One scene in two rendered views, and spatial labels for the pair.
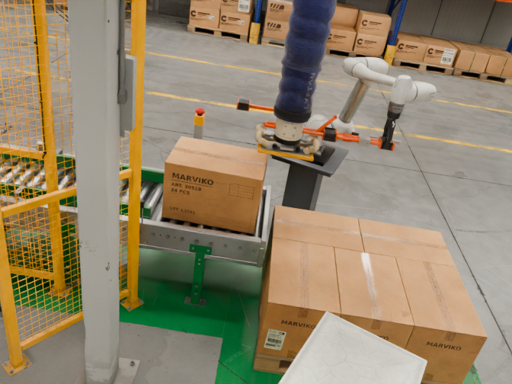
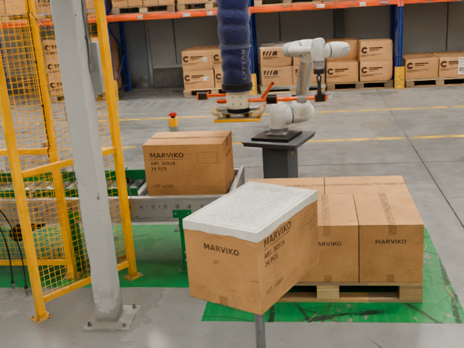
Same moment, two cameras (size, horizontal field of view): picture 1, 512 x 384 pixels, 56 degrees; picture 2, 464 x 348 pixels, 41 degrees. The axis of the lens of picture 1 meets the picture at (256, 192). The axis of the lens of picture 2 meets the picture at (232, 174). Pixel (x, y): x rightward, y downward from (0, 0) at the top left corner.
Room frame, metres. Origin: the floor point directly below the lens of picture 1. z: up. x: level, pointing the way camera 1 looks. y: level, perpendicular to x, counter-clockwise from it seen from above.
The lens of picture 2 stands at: (-1.70, -0.75, 2.05)
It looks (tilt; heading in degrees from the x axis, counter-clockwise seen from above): 17 degrees down; 9
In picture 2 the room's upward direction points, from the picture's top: 4 degrees counter-clockwise
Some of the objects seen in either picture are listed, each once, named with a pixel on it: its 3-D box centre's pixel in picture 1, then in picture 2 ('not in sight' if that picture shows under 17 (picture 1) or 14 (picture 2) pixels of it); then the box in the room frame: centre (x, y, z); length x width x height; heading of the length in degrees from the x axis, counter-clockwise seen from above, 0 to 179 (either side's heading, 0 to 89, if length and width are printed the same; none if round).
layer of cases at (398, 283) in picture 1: (358, 286); (325, 224); (2.45, -0.75, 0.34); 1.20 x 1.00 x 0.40; 91
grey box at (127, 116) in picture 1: (110, 91); (84, 68); (1.82, 0.64, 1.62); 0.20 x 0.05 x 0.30; 91
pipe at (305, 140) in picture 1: (286, 137); (238, 109); (2.76, -0.13, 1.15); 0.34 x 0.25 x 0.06; 92
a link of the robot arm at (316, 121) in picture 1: (317, 129); (279, 114); (3.48, -0.38, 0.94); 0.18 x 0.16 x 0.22; 114
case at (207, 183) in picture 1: (216, 184); (190, 162); (2.74, 0.26, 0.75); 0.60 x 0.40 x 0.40; 88
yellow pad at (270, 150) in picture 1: (286, 149); (237, 117); (2.66, -0.13, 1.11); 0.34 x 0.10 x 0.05; 92
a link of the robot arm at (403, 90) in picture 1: (403, 88); (320, 48); (2.78, -0.74, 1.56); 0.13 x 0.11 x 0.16; 114
